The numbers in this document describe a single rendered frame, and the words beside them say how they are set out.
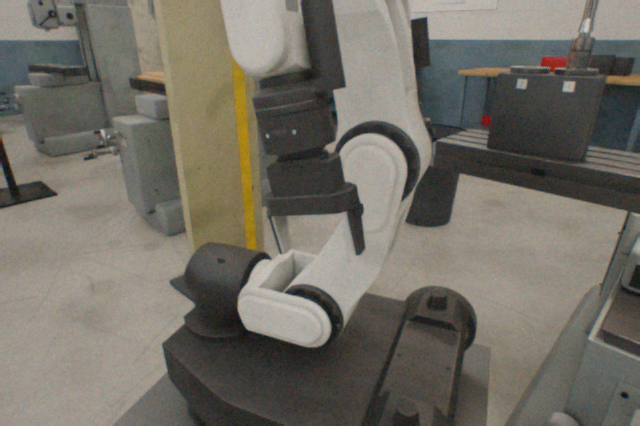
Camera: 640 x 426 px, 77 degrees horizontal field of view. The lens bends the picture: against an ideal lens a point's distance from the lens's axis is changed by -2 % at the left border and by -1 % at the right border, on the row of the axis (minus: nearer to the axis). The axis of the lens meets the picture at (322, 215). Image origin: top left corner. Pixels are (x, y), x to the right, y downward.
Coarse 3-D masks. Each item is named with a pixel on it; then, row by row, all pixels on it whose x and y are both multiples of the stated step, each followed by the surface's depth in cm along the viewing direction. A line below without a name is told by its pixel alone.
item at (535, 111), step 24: (504, 72) 101; (528, 72) 97; (552, 72) 101; (576, 72) 91; (504, 96) 100; (528, 96) 97; (552, 96) 94; (576, 96) 91; (600, 96) 95; (504, 120) 102; (528, 120) 99; (552, 120) 96; (576, 120) 93; (504, 144) 104; (528, 144) 100; (552, 144) 97; (576, 144) 94
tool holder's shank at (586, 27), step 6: (588, 0) 88; (594, 0) 88; (588, 6) 89; (594, 6) 88; (588, 12) 89; (594, 12) 89; (582, 18) 90; (588, 18) 89; (594, 18) 90; (582, 24) 90; (588, 24) 90; (582, 30) 90; (588, 30) 90; (582, 36) 91; (588, 36) 91
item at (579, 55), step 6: (570, 42) 93; (576, 42) 91; (582, 42) 90; (588, 42) 90; (594, 42) 91; (570, 48) 93; (576, 48) 91; (582, 48) 91; (588, 48) 91; (570, 54) 93; (576, 54) 92; (582, 54) 91; (588, 54) 91; (570, 60) 93; (576, 60) 92; (582, 60) 92; (588, 60) 92; (570, 66) 93; (576, 66) 92; (582, 66) 92; (588, 66) 93
